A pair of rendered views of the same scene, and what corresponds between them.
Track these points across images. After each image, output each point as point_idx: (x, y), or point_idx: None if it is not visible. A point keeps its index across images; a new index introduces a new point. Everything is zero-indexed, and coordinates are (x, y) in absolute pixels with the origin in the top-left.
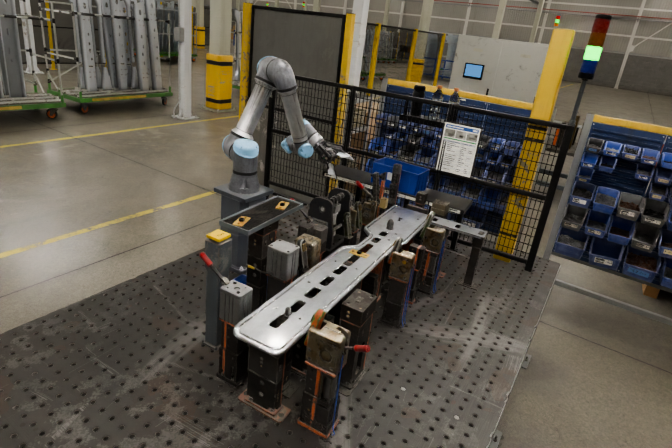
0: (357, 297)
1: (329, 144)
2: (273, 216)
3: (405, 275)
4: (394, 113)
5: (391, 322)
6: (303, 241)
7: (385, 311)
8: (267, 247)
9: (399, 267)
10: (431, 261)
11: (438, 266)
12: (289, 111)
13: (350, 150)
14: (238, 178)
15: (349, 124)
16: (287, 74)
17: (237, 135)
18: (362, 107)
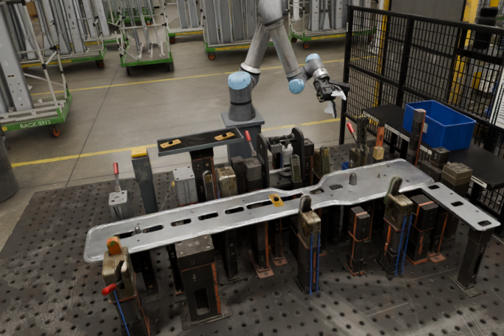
0: (194, 241)
1: (332, 80)
2: (200, 144)
3: (305, 239)
4: (448, 46)
5: (302, 284)
6: (207, 173)
7: (298, 270)
8: (202, 171)
9: (303, 228)
10: (393, 236)
11: (403, 245)
12: (275, 46)
13: (403, 88)
14: (230, 106)
15: (403, 59)
16: (268, 7)
17: (241, 68)
18: (417, 39)
